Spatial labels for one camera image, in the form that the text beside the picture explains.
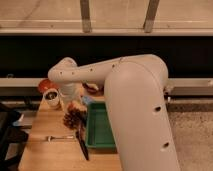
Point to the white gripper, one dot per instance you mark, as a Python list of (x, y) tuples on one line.
[(68, 92)]

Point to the dark grape bunch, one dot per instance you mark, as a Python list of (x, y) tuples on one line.
[(74, 119)]

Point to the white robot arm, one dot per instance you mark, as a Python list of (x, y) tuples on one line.
[(134, 98)]

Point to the red bowl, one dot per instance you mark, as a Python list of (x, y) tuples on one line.
[(46, 84)]

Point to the red yellow apple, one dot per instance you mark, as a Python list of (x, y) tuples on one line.
[(75, 105)]

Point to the white cup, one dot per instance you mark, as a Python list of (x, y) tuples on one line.
[(52, 98)]

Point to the blue sponge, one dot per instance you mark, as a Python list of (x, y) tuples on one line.
[(87, 100)]

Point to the green plastic tray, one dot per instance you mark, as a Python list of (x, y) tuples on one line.
[(98, 130)]

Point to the silver fork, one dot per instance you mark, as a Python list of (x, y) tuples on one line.
[(53, 138)]

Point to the black chair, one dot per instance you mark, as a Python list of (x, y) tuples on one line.
[(9, 134)]

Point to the black handled knife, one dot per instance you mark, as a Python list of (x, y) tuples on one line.
[(82, 144)]

